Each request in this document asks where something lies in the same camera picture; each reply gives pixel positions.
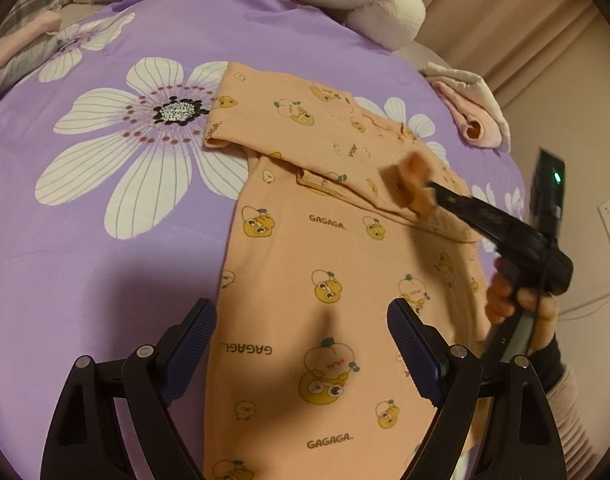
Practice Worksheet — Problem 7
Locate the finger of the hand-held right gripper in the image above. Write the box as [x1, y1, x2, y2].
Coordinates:
[429, 181, 488, 237]

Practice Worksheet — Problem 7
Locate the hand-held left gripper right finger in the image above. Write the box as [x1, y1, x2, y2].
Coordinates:
[386, 297, 583, 480]

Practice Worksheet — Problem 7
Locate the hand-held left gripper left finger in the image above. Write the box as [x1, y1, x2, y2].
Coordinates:
[39, 297, 218, 480]

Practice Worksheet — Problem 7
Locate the orange cartoon print garment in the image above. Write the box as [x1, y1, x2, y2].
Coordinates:
[201, 61, 490, 480]

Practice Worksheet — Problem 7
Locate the person's right hand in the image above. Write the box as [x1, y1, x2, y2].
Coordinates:
[485, 255, 560, 357]

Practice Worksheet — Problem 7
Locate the folded pink cloth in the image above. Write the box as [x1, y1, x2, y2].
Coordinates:
[422, 61, 512, 153]

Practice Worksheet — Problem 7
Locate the purple floral bed sheet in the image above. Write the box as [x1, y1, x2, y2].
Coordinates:
[0, 0, 528, 480]

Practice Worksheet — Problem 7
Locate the beige curtain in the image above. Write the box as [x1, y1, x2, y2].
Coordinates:
[410, 0, 610, 106]

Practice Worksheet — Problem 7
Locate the white plush blanket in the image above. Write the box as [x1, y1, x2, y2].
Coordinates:
[217, 0, 427, 52]

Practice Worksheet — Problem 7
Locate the pale pink cloth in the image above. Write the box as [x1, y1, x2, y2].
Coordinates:
[0, 10, 63, 83]

